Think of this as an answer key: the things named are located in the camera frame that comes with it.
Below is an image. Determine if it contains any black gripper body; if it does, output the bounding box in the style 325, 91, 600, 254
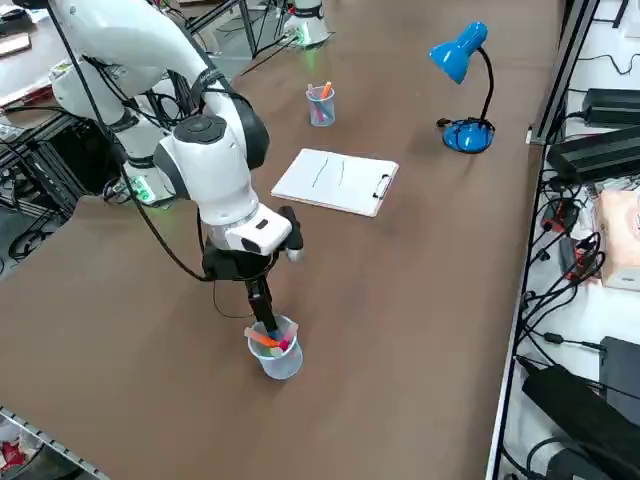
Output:
202, 243, 281, 284

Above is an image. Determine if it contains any pink highlighter pen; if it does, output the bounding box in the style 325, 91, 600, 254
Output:
277, 322, 300, 351

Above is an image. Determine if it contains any clear plastic beaker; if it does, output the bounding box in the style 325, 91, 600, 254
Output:
305, 88, 336, 127
247, 314, 304, 381

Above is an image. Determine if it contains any white paper sheet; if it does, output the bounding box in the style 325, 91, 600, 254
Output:
273, 149, 396, 214

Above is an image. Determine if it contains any metal clipboard clip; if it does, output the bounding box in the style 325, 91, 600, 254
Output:
372, 173, 394, 201

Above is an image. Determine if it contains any light clipboard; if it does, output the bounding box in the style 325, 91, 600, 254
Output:
270, 147, 400, 219

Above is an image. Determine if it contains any red white packet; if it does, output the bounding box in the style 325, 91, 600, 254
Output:
0, 438, 29, 471

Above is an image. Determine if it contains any blue desk lamp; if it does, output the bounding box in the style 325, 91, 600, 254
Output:
428, 20, 497, 155

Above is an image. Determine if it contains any red black connector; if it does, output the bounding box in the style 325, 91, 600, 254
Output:
543, 199, 576, 231

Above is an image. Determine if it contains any dark power supply brick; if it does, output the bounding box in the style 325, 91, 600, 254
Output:
547, 124, 640, 184

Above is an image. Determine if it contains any pale tissue box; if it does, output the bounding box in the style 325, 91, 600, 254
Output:
598, 188, 640, 292

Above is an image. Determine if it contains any black power adapter box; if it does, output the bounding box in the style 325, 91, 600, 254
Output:
599, 335, 640, 416

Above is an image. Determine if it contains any black power supply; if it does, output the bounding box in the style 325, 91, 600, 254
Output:
582, 87, 640, 127

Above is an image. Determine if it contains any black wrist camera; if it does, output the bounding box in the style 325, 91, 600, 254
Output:
276, 204, 306, 264

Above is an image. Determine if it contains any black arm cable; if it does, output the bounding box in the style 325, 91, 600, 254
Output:
47, 0, 221, 284

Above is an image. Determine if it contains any aluminium camera pole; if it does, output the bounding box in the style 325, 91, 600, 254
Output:
532, 0, 601, 144

